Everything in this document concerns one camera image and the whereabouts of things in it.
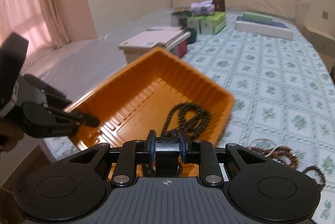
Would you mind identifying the orange plastic tray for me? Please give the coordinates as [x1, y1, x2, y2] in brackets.
[63, 47, 236, 179]

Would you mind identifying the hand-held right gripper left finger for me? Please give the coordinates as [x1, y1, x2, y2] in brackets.
[69, 130, 157, 188]

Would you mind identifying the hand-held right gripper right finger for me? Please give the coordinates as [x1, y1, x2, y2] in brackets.
[178, 132, 263, 188]

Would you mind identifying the green box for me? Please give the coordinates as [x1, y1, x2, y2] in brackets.
[243, 12, 274, 24]

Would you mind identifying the beige nightstand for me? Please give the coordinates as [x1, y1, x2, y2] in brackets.
[303, 24, 335, 76]

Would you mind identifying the glass jar with dark lid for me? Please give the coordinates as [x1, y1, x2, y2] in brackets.
[171, 10, 193, 28]

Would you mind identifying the pink curtain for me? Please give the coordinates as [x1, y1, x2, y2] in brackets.
[0, 0, 99, 63]

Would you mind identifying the person's left hand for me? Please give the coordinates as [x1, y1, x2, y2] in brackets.
[0, 119, 26, 154]

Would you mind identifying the cream cardboard box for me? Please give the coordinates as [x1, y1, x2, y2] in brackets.
[123, 46, 148, 65]

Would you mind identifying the dark blue book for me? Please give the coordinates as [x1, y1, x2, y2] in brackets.
[271, 20, 290, 30]

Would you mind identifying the beige cardboard box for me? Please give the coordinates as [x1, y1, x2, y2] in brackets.
[117, 26, 191, 52]

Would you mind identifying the green tissue pack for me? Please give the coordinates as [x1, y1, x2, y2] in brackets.
[187, 16, 201, 34]
[199, 12, 227, 35]

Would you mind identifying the black round container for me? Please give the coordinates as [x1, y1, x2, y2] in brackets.
[186, 27, 197, 44]

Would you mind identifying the white tissue box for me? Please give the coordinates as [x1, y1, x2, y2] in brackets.
[190, 0, 216, 17]

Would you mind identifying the dark bead bracelet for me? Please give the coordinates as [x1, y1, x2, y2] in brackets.
[301, 165, 325, 188]

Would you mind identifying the long white box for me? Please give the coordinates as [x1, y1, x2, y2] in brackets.
[234, 20, 293, 41]

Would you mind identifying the pink sided box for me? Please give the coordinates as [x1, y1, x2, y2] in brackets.
[164, 38, 189, 59]

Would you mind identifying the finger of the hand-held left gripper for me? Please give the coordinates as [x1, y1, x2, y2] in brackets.
[23, 74, 73, 107]
[42, 104, 101, 128]

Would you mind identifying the dark green bead necklace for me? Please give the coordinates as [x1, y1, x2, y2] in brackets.
[160, 102, 212, 141]

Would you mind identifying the reddish brown bead necklace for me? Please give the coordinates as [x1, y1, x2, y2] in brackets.
[247, 138, 299, 170]

